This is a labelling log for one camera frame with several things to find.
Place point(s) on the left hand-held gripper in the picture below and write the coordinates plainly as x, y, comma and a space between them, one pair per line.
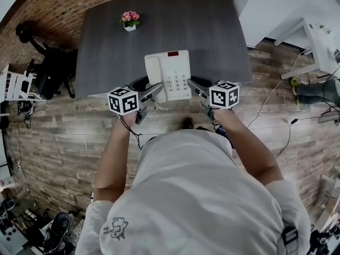
122, 101

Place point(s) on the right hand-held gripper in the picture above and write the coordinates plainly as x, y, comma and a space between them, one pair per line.
224, 95

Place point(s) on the white desk telephone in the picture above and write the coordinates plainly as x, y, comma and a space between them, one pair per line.
175, 68

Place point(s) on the person's right forearm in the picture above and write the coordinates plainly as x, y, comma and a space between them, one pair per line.
247, 147

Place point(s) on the person's left forearm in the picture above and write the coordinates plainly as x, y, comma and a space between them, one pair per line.
117, 153

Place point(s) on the dark grey wooden desk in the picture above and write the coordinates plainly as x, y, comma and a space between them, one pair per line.
164, 23

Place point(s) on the person's dark shoe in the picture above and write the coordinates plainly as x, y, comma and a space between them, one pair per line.
188, 123

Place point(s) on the pink flowers in white pot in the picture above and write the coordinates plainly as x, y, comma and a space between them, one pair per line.
130, 20

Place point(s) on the black office chair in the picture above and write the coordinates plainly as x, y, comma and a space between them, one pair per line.
53, 68

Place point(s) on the person's white t-shirt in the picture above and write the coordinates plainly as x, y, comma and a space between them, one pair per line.
191, 195

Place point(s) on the white side table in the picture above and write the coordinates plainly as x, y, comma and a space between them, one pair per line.
318, 52

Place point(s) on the white shelf rack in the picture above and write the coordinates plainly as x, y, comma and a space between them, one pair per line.
18, 86

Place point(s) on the black helmet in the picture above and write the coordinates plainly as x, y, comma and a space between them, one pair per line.
60, 223

